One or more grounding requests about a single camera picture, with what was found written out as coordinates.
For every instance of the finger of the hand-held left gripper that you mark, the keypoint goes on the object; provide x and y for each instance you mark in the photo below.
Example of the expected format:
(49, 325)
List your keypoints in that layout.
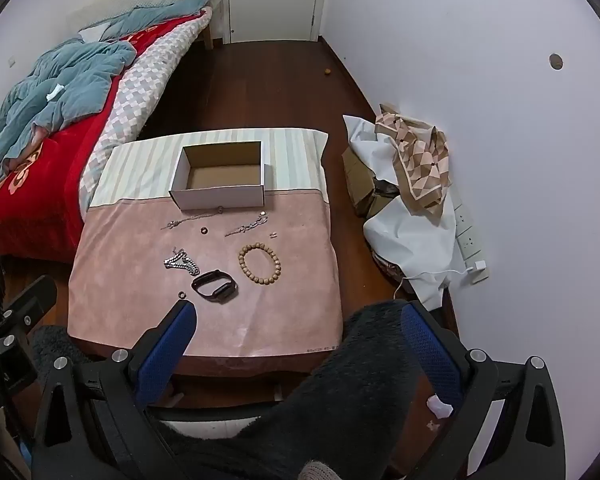
(30, 300)

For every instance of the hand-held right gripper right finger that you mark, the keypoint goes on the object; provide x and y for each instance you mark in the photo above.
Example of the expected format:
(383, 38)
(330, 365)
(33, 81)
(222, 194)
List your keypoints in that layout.
(432, 355)

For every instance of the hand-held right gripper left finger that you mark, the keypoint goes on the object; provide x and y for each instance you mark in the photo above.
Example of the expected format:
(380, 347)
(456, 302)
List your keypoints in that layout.
(167, 347)

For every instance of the black smart band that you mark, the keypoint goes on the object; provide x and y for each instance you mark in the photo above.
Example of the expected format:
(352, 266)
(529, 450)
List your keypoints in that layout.
(222, 292)

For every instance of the white cardboard box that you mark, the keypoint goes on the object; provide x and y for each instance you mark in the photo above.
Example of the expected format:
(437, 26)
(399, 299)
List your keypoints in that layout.
(220, 197)

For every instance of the white paper scrap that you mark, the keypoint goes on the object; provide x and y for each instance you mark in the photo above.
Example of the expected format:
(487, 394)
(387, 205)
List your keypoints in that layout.
(440, 406)

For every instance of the wooden table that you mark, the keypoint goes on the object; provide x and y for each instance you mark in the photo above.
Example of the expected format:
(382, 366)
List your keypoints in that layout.
(250, 364)

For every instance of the white charger plug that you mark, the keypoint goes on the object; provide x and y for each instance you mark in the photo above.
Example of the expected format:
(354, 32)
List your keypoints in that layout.
(479, 271)

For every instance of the patterned paper bag pile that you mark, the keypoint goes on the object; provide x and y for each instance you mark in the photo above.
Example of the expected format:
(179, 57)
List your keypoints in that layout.
(410, 240)

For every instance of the pink striped tablecloth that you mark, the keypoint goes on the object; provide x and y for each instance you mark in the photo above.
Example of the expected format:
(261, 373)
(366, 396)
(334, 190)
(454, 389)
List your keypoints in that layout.
(280, 310)

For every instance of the person's right leg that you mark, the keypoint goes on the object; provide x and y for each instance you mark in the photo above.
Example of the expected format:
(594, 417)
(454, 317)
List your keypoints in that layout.
(320, 400)

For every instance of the white power strip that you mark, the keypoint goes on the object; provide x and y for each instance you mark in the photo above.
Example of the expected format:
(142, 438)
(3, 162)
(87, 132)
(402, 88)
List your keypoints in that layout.
(467, 235)

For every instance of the red floral blanket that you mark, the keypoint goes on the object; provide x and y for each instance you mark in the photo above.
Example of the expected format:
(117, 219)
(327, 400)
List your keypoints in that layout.
(45, 170)

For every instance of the grey knit garment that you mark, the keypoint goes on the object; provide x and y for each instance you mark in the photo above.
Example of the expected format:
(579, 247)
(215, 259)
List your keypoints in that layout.
(320, 472)

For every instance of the brown cardboard box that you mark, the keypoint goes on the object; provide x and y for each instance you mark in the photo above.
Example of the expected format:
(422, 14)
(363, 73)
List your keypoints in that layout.
(360, 180)

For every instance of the beige patterned scarf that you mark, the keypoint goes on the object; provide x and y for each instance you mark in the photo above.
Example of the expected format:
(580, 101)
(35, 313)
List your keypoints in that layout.
(420, 165)

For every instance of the white tissue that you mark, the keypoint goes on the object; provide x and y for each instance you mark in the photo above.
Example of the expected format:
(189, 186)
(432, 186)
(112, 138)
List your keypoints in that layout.
(55, 93)

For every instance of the teal duvet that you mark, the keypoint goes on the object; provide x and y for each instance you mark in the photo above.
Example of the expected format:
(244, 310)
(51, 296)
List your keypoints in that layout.
(75, 80)

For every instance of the checkered quilt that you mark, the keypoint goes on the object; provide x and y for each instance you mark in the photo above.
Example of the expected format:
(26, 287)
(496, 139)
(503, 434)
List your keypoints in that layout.
(140, 90)

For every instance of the small white cloth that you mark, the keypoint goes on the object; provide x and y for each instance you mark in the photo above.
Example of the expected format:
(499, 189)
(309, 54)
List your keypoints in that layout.
(92, 32)

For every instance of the wooden bed leg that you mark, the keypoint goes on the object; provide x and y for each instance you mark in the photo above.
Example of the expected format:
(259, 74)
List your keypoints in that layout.
(209, 37)

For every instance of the white door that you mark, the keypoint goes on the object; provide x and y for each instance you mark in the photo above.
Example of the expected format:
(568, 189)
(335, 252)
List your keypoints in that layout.
(270, 0)

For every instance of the round wall cover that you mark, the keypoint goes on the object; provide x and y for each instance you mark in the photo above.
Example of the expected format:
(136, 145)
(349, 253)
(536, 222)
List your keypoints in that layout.
(556, 61)

